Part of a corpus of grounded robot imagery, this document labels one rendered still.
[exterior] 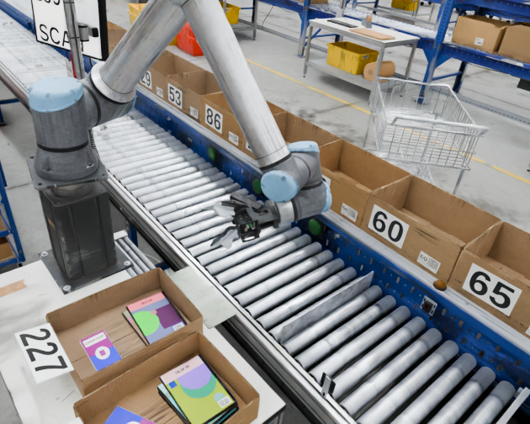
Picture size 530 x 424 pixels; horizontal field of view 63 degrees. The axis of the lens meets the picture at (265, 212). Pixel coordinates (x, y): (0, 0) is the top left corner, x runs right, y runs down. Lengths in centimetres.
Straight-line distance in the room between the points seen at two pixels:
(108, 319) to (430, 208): 131
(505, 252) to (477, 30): 458
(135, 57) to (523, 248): 146
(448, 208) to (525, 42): 422
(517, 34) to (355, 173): 413
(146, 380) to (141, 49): 94
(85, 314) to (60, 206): 35
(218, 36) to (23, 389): 107
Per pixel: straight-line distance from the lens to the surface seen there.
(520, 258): 184
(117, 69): 144
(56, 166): 147
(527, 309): 156
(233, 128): 227
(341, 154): 215
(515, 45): 600
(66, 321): 153
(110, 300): 156
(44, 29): 262
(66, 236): 159
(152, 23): 132
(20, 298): 171
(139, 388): 137
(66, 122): 143
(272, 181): 107
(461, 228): 189
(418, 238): 164
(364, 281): 170
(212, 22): 107
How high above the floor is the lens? 188
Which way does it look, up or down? 34 degrees down
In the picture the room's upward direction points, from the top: 6 degrees clockwise
